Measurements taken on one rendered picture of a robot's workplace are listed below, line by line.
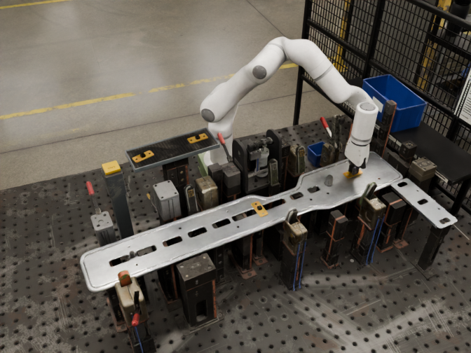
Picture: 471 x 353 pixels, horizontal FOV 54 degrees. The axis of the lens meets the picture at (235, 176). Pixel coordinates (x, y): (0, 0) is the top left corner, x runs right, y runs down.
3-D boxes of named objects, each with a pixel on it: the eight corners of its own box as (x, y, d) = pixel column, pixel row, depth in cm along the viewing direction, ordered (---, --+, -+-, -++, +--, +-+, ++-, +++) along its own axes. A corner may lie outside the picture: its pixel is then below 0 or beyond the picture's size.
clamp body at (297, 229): (287, 295, 190) (294, 240, 167) (272, 274, 198) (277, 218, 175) (306, 287, 193) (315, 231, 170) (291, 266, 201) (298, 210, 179)
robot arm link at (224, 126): (203, 135, 225) (200, 95, 208) (221, 114, 237) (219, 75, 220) (225, 143, 221) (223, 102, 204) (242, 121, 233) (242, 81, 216)
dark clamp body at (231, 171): (226, 243, 211) (226, 181, 186) (214, 224, 220) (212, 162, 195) (247, 235, 215) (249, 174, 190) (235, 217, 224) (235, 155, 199)
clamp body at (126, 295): (137, 370, 166) (120, 314, 142) (125, 336, 176) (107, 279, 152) (164, 357, 170) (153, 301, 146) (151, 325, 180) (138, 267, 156)
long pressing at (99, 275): (92, 302, 154) (90, 299, 153) (77, 255, 169) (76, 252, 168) (406, 179, 201) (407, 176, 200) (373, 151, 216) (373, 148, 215)
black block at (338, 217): (329, 274, 198) (339, 228, 179) (315, 256, 205) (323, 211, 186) (344, 267, 201) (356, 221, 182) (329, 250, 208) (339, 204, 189)
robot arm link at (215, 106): (226, 111, 223) (209, 131, 213) (208, 93, 221) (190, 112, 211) (293, 57, 185) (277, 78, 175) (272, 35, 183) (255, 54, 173)
